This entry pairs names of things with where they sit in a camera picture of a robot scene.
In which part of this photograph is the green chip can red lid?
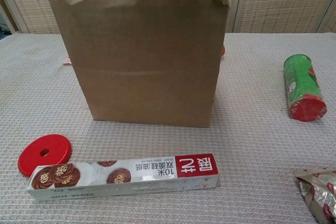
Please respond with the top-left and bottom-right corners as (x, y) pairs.
(283, 54), (328, 122)

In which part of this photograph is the gold foil snack bag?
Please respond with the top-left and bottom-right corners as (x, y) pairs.
(293, 167), (336, 224)

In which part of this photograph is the brown paper bag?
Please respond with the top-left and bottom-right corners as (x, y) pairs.
(47, 0), (230, 129)

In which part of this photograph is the long baking paper box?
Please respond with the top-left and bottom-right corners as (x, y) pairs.
(27, 153), (221, 201)

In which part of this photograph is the beige folding screen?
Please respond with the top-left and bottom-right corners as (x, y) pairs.
(0, 0), (336, 35)

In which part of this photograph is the white woven tablecloth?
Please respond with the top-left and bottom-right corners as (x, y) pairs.
(0, 32), (336, 224)

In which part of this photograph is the red disc with hole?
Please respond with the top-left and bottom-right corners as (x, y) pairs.
(17, 134), (73, 177)

